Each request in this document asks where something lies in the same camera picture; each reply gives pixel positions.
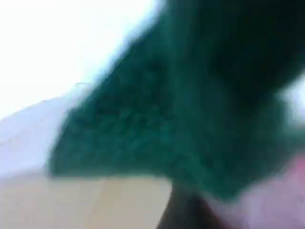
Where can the pink peach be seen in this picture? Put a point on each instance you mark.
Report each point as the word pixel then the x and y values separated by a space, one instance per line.
pixel 281 202

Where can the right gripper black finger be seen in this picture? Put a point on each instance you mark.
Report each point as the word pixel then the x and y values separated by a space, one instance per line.
pixel 186 214

